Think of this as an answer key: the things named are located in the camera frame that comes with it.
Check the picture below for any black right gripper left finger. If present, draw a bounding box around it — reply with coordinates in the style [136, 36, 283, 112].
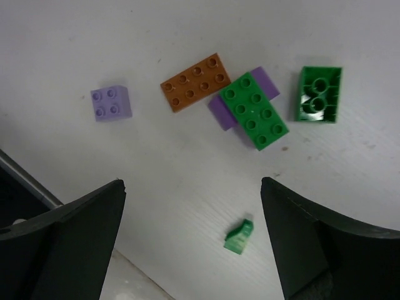
[1, 179, 126, 299]

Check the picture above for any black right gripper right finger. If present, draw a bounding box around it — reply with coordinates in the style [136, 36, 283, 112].
[261, 177, 399, 299]

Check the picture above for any green 2x4 lego brick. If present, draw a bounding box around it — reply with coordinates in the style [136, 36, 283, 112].
[219, 72, 289, 151]

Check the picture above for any small dark green lego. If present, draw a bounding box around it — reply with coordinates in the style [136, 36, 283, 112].
[224, 219, 254, 255]

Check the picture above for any lavender 2x2 lego brick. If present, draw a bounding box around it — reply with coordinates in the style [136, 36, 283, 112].
[91, 85, 133, 122]

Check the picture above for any green 2x2 lego brick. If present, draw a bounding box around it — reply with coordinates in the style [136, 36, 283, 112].
[294, 66, 343, 123]

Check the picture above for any purple lego brick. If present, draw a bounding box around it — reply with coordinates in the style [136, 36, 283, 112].
[208, 66, 280, 131]

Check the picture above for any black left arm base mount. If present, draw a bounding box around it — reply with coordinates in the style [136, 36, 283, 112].
[1, 151, 63, 229]

